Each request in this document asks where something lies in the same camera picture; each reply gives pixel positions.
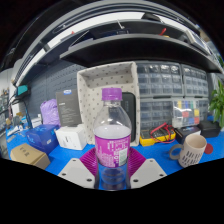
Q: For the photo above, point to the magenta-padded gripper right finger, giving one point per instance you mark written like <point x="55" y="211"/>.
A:
<point x="148" y="171"/>

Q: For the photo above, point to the yellow multimeter with red leads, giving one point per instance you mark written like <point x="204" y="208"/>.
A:
<point x="153" y="137"/>

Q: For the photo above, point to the small black box blue label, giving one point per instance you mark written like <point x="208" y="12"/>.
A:
<point x="186" y="131"/>

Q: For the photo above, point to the black power bank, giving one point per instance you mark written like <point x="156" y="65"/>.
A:
<point x="132" y="113"/>

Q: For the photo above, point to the dark grey workbench shelf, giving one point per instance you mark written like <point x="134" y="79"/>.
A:
<point x="133" y="48"/>

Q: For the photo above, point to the black case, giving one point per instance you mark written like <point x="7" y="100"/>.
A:
<point x="151" y="17"/>

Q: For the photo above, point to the clear compartment box coloured parts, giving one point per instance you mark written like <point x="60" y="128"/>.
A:
<point x="186" y="113"/>

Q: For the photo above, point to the white oscilloscope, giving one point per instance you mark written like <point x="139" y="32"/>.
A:
<point x="198" y="40"/>

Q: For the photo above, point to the white perforated tray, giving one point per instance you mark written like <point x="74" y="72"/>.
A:
<point x="93" y="83"/>

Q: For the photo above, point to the dark grey flat box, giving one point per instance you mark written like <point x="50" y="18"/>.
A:
<point x="68" y="107"/>

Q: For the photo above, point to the purple plastic bag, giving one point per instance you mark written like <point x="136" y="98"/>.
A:
<point x="50" y="111"/>

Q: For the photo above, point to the green potted plant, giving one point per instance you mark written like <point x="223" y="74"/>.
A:
<point x="218" y="103"/>

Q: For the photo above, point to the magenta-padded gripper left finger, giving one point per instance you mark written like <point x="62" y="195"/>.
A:
<point x="75" y="171"/>

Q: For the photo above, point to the blue carton box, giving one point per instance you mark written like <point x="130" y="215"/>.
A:
<point x="41" y="137"/>

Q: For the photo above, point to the clear bottle purple cap label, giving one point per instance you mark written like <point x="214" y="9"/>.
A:
<point x="112" y="146"/>

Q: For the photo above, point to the white carton box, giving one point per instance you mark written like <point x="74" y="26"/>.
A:
<point x="71" y="136"/>

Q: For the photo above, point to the flat round red coaster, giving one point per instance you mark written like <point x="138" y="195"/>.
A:
<point x="209" y="149"/>

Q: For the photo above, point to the beige mug with dark lettering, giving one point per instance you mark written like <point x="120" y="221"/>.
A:
<point x="191" y="151"/>

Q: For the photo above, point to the teal tool holder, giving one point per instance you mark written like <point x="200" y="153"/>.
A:
<point x="22" y="90"/>

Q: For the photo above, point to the brown cardboard box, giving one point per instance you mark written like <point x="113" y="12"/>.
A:
<point x="28" y="155"/>

